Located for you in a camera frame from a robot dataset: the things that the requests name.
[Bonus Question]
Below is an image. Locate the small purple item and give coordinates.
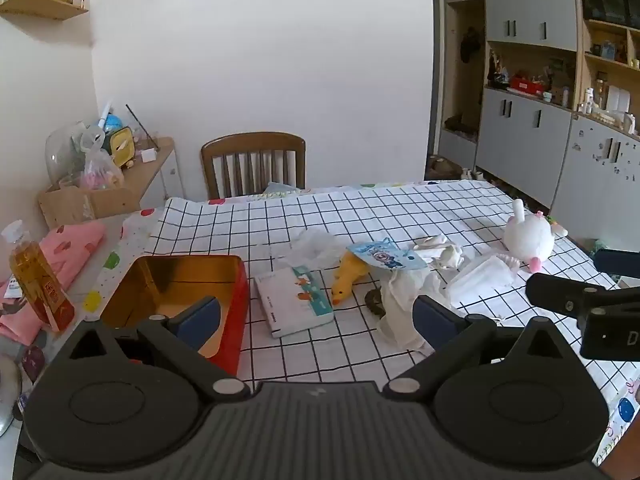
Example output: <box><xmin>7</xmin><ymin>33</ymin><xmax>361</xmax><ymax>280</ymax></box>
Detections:
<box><xmin>20</xmin><ymin>344</ymin><xmax>47</xmax><ymax>386</ymax></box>

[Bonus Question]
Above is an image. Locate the pink printed cloth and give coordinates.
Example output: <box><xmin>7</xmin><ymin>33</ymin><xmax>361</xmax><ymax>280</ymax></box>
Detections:
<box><xmin>0</xmin><ymin>221</ymin><xmax>109</xmax><ymax>347</ymax></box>

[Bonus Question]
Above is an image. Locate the wooden chair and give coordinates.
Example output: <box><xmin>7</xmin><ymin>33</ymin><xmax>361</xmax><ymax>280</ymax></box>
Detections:
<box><xmin>200</xmin><ymin>132</ymin><xmax>307</xmax><ymax>200</ymax></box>

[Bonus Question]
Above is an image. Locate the blue white cloth on chair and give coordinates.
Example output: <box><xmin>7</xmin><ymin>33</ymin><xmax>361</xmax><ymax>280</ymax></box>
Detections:
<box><xmin>261</xmin><ymin>181</ymin><xmax>307</xmax><ymax>197</ymax></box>

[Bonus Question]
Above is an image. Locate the glass jar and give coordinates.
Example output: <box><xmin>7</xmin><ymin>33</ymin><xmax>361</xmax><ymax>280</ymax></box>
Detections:
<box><xmin>44</xmin><ymin>121</ymin><xmax>92</xmax><ymax>189</ymax></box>

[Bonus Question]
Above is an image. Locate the red storage box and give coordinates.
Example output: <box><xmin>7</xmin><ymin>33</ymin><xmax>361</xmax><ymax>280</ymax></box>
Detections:
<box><xmin>509</xmin><ymin>75</ymin><xmax>547</xmax><ymax>97</ymax></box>

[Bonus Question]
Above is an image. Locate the yellow duck toy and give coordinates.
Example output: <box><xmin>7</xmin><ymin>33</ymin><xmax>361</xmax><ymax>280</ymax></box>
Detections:
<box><xmin>329</xmin><ymin>251</ymin><xmax>372</xmax><ymax>307</ymax></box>

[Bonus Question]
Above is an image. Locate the bag of cotton swabs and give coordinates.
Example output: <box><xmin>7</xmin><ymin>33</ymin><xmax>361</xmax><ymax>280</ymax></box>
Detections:
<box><xmin>444</xmin><ymin>254</ymin><xmax>513</xmax><ymax>307</ymax></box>

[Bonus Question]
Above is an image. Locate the large white cloth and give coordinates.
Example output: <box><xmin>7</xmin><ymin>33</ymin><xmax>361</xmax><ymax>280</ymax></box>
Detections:
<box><xmin>376</xmin><ymin>265</ymin><xmax>453</xmax><ymax>352</ymax></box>

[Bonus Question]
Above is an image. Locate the clear plastic bag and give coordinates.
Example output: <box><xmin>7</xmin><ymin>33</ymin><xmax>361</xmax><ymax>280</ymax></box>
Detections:
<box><xmin>289</xmin><ymin>229</ymin><xmax>347</xmax><ymax>267</ymax></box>

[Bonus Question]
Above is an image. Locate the red tin box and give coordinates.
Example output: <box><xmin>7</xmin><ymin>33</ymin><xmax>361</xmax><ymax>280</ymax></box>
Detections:
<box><xmin>99</xmin><ymin>254</ymin><xmax>249</xmax><ymax>377</ymax></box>

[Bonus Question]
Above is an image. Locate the white printed tissue pack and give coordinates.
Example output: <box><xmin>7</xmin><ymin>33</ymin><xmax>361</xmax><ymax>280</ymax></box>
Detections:
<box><xmin>254</xmin><ymin>266</ymin><xmax>335</xmax><ymax>339</ymax></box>

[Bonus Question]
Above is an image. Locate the orange drink bottle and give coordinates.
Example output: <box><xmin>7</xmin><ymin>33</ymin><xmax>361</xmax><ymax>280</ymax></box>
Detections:
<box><xmin>0</xmin><ymin>219</ymin><xmax>77</xmax><ymax>334</ymax></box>

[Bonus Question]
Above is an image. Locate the plastic bag of small items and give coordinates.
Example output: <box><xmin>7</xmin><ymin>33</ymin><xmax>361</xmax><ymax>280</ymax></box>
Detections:
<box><xmin>79</xmin><ymin>127</ymin><xmax>126</xmax><ymax>192</ymax></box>

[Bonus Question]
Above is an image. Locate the blue face mask packet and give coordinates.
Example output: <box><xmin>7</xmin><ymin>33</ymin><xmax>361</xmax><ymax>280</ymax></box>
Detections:
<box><xmin>346</xmin><ymin>239</ymin><xmax>429</xmax><ymax>272</ymax></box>

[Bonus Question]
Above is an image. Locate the checkered tablecloth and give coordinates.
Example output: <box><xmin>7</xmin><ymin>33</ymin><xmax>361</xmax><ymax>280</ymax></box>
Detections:
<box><xmin>121</xmin><ymin>179</ymin><xmax>640</xmax><ymax>467</ymax></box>

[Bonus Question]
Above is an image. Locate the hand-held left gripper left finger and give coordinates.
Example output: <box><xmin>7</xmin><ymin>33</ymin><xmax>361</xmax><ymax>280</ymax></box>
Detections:
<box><xmin>67</xmin><ymin>296</ymin><xmax>251</xmax><ymax>403</ymax></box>

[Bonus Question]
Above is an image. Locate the small white crumpled cloth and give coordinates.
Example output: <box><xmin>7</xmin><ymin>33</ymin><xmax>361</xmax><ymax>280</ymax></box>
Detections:
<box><xmin>412</xmin><ymin>233</ymin><xmax>467</xmax><ymax>269</ymax></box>

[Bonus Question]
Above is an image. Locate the cardboard box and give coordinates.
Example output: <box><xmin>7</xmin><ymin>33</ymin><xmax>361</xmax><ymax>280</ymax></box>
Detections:
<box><xmin>38</xmin><ymin>184</ymin><xmax>142</xmax><ymax>232</ymax></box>

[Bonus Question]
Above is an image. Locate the thin black stick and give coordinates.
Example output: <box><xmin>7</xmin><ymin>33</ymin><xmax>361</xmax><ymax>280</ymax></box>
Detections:
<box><xmin>125</xmin><ymin>104</ymin><xmax>160</xmax><ymax>151</ymax></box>

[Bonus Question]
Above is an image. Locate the white plush bunny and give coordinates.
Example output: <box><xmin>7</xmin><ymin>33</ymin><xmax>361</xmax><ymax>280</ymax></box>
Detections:
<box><xmin>495</xmin><ymin>199</ymin><xmax>569</xmax><ymax>274</ymax></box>

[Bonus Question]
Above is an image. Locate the grey and wood wall cabinet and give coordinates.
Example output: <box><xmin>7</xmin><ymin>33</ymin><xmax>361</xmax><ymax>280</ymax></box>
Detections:
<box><xmin>439</xmin><ymin>0</ymin><xmax>640</xmax><ymax>243</ymax></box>

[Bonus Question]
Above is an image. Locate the dark hanging bag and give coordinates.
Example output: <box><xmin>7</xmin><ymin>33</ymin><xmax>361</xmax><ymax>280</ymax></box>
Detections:
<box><xmin>459</xmin><ymin>25</ymin><xmax>484</xmax><ymax>64</ymax></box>

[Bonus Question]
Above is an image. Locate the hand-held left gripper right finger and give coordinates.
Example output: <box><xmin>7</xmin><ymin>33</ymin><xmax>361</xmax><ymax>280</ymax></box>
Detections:
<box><xmin>382</xmin><ymin>295</ymin><xmax>573</xmax><ymax>402</ymax></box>

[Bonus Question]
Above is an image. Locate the white side cabinet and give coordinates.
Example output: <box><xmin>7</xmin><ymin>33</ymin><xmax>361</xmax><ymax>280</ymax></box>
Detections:
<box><xmin>121</xmin><ymin>136</ymin><xmax>187</xmax><ymax>217</ymax></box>

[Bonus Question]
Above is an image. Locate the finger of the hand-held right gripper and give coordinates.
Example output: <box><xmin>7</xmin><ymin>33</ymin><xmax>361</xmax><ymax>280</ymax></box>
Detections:
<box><xmin>526</xmin><ymin>274</ymin><xmax>640</xmax><ymax>318</ymax></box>
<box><xmin>594</xmin><ymin>248</ymin><xmax>640</xmax><ymax>275</ymax></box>

